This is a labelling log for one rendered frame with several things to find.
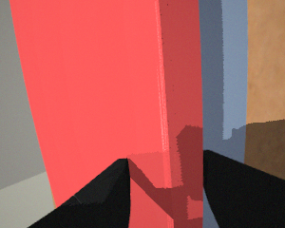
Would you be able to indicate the red rectangular lid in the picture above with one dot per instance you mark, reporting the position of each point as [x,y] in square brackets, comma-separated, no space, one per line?
[118,79]

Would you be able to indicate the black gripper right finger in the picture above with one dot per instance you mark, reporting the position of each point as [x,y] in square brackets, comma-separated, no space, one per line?
[242,196]

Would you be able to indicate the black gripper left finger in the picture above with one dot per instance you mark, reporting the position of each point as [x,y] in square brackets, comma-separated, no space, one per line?
[105,202]

